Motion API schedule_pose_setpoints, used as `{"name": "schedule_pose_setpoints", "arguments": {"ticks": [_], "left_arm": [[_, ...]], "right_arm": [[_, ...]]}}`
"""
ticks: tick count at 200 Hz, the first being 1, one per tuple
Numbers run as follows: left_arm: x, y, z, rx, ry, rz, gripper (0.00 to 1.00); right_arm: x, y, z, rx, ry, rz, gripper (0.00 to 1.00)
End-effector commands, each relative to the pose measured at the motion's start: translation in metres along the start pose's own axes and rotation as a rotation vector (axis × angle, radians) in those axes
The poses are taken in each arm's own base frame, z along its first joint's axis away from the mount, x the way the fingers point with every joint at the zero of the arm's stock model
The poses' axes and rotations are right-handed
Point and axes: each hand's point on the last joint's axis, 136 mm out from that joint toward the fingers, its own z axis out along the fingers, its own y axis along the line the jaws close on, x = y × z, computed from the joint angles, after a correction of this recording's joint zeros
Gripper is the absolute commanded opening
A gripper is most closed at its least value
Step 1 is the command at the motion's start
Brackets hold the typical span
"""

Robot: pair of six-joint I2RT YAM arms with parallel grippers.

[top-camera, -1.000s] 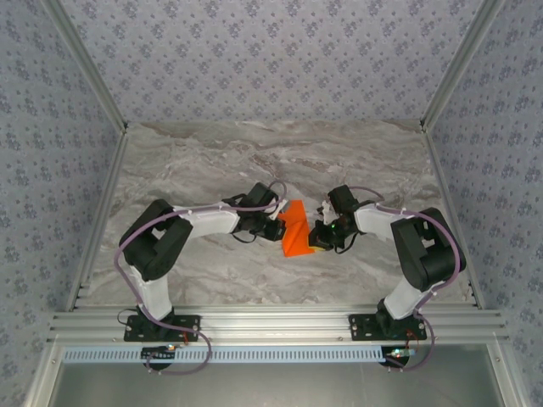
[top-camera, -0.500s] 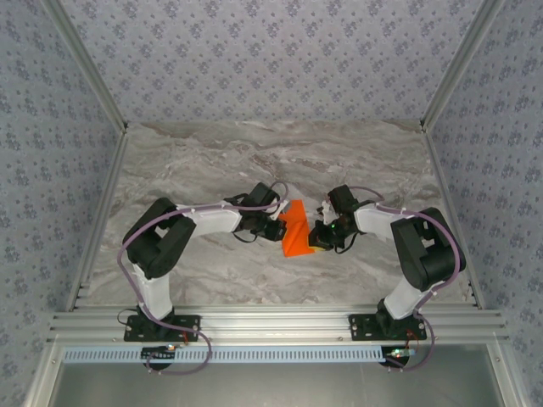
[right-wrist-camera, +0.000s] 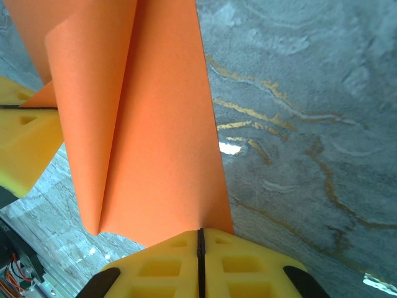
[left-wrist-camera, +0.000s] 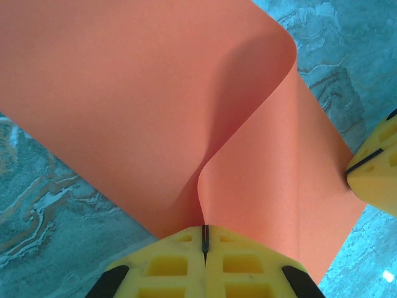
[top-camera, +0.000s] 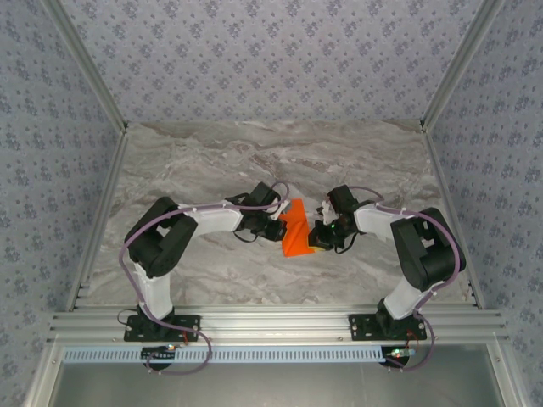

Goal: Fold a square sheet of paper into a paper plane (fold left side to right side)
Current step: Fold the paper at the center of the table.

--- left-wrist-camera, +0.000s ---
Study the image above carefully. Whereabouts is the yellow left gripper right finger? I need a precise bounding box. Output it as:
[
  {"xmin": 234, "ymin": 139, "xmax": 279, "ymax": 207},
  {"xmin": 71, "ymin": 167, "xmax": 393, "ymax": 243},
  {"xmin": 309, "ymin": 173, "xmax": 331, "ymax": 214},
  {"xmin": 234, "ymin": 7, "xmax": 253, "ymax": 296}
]
[{"xmin": 204, "ymin": 224, "xmax": 324, "ymax": 298}]

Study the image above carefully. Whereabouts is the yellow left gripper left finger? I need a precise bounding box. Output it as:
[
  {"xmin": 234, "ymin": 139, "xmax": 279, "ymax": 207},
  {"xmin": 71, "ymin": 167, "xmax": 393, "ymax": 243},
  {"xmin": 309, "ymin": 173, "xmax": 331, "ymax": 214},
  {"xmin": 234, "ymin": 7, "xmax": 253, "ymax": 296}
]
[{"xmin": 89, "ymin": 224, "xmax": 207, "ymax": 298}]

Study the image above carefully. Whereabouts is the orange square paper sheet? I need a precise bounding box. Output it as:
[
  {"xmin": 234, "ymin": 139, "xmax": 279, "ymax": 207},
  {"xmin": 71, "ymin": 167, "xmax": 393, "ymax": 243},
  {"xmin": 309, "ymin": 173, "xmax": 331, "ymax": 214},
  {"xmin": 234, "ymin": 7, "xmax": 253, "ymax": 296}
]
[{"xmin": 0, "ymin": 0, "xmax": 366, "ymax": 285}]

